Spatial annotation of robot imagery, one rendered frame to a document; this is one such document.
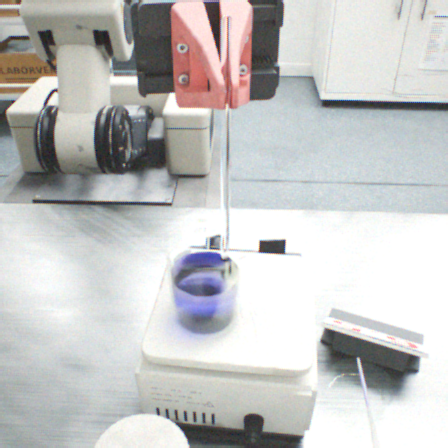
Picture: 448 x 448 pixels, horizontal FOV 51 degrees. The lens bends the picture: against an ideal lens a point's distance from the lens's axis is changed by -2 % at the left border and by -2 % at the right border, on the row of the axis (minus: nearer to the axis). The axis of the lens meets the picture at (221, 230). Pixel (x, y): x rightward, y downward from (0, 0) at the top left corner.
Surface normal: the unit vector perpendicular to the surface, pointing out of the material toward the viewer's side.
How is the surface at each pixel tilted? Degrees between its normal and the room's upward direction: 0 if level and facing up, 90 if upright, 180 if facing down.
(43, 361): 0
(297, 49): 90
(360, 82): 90
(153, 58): 91
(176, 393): 90
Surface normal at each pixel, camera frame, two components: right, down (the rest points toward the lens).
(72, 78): -0.04, 0.19
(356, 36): -0.05, 0.60
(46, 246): 0.00, -0.80
